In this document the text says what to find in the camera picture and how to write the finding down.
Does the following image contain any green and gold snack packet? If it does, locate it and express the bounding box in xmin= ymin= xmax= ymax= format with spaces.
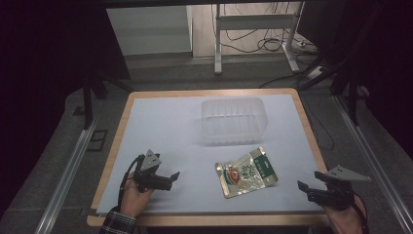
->
xmin=214 ymin=146 xmax=280 ymax=200

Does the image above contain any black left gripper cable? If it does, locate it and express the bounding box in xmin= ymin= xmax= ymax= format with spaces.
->
xmin=117 ymin=154 xmax=146 ymax=210

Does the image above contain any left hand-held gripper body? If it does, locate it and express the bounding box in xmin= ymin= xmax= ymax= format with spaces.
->
xmin=132 ymin=149 xmax=170 ymax=193

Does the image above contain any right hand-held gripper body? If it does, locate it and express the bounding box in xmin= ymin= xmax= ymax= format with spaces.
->
xmin=307 ymin=165 xmax=371 ymax=211

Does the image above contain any aluminium floor rail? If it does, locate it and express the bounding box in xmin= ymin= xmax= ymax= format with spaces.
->
xmin=333 ymin=95 xmax=413 ymax=234
xmin=33 ymin=117 xmax=99 ymax=234

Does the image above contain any black metal stand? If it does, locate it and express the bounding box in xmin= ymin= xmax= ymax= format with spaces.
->
xmin=81 ymin=72 xmax=134 ymax=131
xmin=297 ymin=48 xmax=371 ymax=127

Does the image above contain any pale grey cabinet panel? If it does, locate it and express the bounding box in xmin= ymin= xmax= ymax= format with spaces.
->
xmin=106 ymin=5 xmax=193 ymax=57

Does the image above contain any person's right hand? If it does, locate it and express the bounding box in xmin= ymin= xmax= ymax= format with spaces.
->
xmin=322 ymin=194 xmax=366 ymax=234

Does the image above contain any person's left hand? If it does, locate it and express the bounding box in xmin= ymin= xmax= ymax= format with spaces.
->
xmin=119 ymin=172 xmax=154 ymax=218

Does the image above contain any white metal desk frame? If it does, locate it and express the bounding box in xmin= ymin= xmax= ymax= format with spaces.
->
xmin=213 ymin=1 xmax=306 ymax=76

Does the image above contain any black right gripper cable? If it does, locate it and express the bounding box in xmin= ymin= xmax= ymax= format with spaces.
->
xmin=353 ymin=192 xmax=370 ymax=234

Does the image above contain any black floor cable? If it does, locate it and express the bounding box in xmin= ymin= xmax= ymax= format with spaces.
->
xmin=300 ymin=92 xmax=336 ymax=152

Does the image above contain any tangle of black floor cables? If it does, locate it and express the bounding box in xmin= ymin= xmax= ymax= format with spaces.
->
xmin=210 ymin=2 xmax=320 ymax=66

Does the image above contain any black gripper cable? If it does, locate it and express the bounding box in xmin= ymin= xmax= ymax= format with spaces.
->
xmin=117 ymin=154 xmax=146 ymax=210
xmin=353 ymin=192 xmax=370 ymax=234

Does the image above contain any clear plastic container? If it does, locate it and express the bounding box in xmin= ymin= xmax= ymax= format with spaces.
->
xmin=201 ymin=96 xmax=268 ymax=146

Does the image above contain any white power strip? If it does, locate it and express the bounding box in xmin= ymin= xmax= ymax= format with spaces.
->
xmin=306 ymin=65 xmax=326 ymax=81

